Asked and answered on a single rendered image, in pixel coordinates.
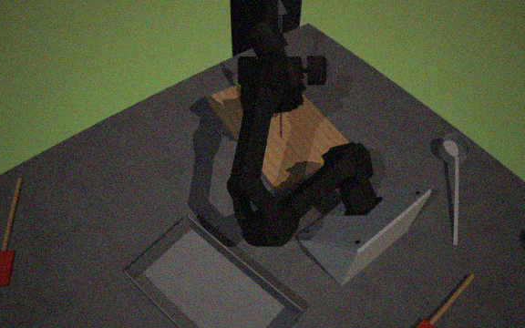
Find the red spatula with brown handle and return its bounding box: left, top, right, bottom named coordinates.
left=0, top=178, right=23, bottom=286

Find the brown wooden board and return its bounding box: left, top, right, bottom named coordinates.
left=206, top=85, right=350, bottom=193

